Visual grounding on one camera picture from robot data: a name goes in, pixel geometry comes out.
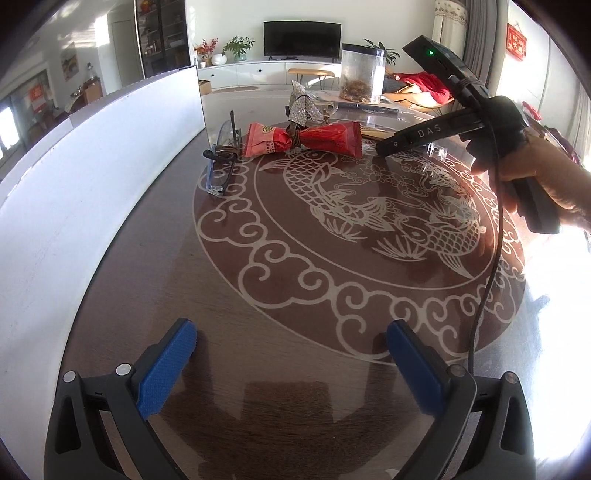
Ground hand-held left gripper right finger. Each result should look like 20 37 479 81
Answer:
387 319 537 480

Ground red snack packet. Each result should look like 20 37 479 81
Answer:
243 122 362 160

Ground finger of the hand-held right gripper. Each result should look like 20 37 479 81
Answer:
375 108 486 158

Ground wooden stool with metal legs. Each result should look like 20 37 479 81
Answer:
287 68 336 92

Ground white television cabinet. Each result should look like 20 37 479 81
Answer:
196 60 343 89

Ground red flower arrangement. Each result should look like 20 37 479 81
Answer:
193 39 218 68

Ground brown patterned glass desktop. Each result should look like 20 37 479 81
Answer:
59 87 591 480

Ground green potted plant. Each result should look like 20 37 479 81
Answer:
223 35 255 62

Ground tall black glass cabinet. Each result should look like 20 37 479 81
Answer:
134 0 190 79

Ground clear jar with black lid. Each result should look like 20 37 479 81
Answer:
340 44 386 103

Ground white box with cork base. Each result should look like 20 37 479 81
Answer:
0 65 206 418

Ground red wall hanging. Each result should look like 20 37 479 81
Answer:
506 23 528 61

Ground large leafy potted plant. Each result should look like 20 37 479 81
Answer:
365 39 400 66

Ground covered standing air conditioner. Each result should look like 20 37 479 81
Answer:
434 0 472 71

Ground person's right hand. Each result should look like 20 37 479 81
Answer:
465 133 591 221

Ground black television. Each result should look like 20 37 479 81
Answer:
263 21 343 61

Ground silver rhinestone bow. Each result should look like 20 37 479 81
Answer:
287 79 330 126

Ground clear frame glasses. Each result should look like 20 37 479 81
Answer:
202 110 243 197

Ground flat wooden board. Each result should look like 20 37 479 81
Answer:
323 90 398 116

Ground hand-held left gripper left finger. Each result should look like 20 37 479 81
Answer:
44 318 197 480

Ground framed wall painting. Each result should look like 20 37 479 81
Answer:
61 42 77 82

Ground orange rocking chair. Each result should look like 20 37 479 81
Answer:
383 90 463 114

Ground grey curtain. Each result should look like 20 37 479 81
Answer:
464 0 509 94

